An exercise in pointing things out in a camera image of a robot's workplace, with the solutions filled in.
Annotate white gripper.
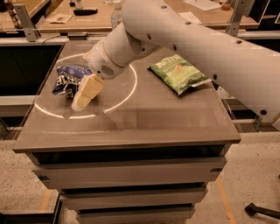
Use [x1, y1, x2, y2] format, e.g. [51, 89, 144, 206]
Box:
[72, 41, 124, 111]

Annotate blue chip bag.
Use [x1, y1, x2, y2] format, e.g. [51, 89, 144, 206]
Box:
[52, 64, 92, 99]

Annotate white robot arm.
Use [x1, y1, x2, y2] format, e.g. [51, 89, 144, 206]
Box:
[84, 0, 280, 128]

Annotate clear plastic water bottle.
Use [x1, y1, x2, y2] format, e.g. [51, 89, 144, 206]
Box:
[111, 0, 122, 29]

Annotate green chip bag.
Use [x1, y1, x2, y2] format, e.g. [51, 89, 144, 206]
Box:
[148, 54, 211, 95]

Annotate tan paper note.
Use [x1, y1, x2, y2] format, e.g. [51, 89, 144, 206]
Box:
[47, 13, 72, 25]

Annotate black remote on desk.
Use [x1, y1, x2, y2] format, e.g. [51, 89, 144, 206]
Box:
[73, 9, 98, 16]

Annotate grey drawer cabinet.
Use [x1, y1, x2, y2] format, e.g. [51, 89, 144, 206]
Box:
[14, 49, 240, 224]

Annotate black chair base leg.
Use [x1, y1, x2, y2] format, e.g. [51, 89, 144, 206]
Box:
[244, 203, 280, 220]

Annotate metal bracket left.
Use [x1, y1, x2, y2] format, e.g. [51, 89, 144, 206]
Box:
[14, 3, 39, 42]

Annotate metal bracket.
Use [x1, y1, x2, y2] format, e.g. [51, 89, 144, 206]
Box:
[14, 3, 39, 42]
[226, 0, 246, 37]

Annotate metal bracket right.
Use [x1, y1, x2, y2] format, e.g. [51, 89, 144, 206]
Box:
[226, 0, 246, 37]

